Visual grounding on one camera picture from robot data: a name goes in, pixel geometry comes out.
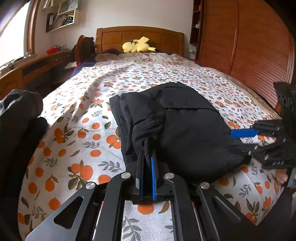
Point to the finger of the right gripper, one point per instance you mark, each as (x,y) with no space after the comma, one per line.
(240,149)
(244,133)

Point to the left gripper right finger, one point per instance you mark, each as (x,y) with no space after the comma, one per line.
(200,212)

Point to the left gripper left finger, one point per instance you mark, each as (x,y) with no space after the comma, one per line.
(96,212)

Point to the large black coat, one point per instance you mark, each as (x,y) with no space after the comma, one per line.
(182,129)

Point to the dark folded clothes pile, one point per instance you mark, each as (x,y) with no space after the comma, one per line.
(22,128)

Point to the person's right hand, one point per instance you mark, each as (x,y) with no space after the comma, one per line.
(281,175)

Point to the orange print bed sheet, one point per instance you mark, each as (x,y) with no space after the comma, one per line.
(82,144)

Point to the wooden louvered wardrobe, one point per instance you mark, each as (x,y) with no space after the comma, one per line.
(246,40)

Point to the wooden headboard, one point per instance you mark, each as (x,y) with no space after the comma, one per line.
(167,41)

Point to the floral quilt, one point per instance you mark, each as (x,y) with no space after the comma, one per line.
(150,57)

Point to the yellow plush toy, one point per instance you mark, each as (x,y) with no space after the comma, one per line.
(137,46)

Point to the wooden desk cabinet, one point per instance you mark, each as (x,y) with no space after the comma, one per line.
(20,76)

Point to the dark wooden chair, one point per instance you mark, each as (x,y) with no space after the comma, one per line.
(83,50)

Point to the window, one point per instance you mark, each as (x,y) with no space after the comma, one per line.
(18,22)

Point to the white wall shelf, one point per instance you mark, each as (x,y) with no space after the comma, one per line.
(63,14)

